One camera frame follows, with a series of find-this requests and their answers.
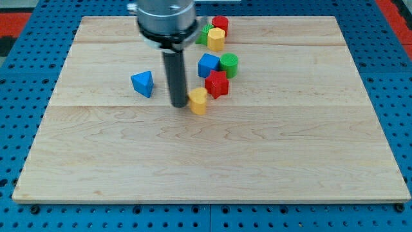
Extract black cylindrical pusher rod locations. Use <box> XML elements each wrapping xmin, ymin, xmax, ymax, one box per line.
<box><xmin>162</xmin><ymin>52</ymin><xmax>187</xmax><ymax>108</ymax></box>

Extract yellow heart block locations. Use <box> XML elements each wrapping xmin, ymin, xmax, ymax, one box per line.
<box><xmin>189</xmin><ymin>87</ymin><xmax>208</xmax><ymax>115</ymax></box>

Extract green star block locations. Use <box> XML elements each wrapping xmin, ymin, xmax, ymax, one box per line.
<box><xmin>195</xmin><ymin>24</ymin><xmax>214</xmax><ymax>46</ymax></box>

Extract red star block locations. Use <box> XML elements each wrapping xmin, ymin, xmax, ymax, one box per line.
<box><xmin>205</xmin><ymin>70</ymin><xmax>229</xmax><ymax>99</ymax></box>

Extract blue cube block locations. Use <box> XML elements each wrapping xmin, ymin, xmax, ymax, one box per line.
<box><xmin>198</xmin><ymin>53</ymin><xmax>220</xmax><ymax>78</ymax></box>

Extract blue triangle block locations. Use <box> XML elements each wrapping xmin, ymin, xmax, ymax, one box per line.
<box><xmin>131</xmin><ymin>71</ymin><xmax>154</xmax><ymax>98</ymax></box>

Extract yellow hexagon block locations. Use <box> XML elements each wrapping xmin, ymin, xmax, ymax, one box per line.
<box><xmin>207</xmin><ymin>28</ymin><xmax>225</xmax><ymax>52</ymax></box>

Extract green cylinder block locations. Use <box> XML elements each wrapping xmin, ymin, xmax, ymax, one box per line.
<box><xmin>220</xmin><ymin>53</ymin><xmax>239</xmax><ymax>79</ymax></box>

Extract red cylinder block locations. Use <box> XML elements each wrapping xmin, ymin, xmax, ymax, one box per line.
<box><xmin>212</xmin><ymin>15</ymin><xmax>229</xmax><ymax>37</ymax></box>

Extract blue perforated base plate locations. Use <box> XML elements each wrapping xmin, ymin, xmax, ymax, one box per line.
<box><xmin>1</xmin><ymin>0</ymin><xmax>411</xmax><ymax>231</ymax></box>

